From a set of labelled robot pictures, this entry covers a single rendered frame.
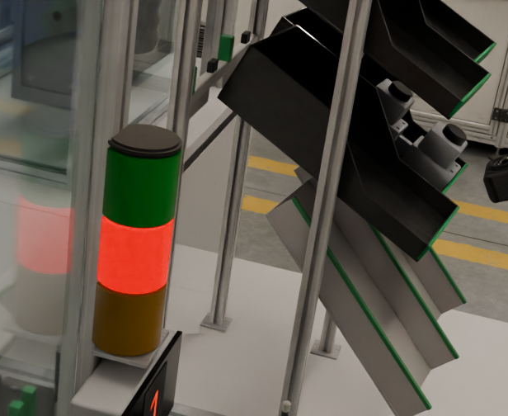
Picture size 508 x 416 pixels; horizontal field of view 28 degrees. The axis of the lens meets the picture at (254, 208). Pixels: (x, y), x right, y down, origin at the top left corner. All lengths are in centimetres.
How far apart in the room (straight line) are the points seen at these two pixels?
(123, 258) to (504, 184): 34
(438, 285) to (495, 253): 269
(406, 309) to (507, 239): 299
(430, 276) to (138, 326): 76
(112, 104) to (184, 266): 107
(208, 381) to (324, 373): 17
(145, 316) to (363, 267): 59
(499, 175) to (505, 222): 355
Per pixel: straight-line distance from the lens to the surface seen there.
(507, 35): 497
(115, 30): 66
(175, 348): 80
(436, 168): 127
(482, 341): 167
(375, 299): 126
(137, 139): 68
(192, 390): 142
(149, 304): 72
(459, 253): 404
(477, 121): 507
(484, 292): 379
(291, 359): 117
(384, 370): 118
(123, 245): 69
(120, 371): 76
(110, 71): 67
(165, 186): 68
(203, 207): 249
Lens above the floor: 166
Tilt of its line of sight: 24 degrees down
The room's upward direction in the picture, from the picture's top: 8 degrees clockwise
